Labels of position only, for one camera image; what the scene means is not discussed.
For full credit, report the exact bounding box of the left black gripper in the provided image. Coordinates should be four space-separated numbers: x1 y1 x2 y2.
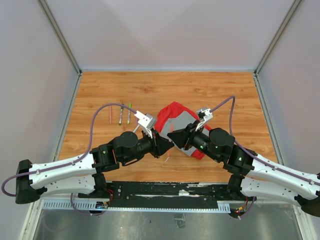
122 128 175 164

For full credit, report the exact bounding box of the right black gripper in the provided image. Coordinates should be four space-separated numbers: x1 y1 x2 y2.
167 119 222 162

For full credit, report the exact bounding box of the white marker green end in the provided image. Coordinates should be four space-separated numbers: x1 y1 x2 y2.
127 109 131 125

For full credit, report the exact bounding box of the orange white pen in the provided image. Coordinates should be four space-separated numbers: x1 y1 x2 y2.
118 109 124 126

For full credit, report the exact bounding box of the pink pen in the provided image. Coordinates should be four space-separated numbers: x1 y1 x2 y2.
109 105 112 125

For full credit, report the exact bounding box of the orange highlighter pen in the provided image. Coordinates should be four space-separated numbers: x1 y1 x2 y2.
167 122 174 159

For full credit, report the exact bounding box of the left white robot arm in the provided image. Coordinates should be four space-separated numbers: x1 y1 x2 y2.
15 130 174 205

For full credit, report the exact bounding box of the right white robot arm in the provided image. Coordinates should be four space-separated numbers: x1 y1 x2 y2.
167 121 320 217

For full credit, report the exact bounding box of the red and grey cloth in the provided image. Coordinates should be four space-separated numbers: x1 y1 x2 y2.
154 101 212 160

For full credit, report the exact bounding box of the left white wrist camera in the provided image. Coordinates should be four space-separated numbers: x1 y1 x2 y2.
134 110 157 139

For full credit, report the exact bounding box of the white slotted cable duct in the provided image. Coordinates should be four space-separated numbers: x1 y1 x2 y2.
42 199 231 214

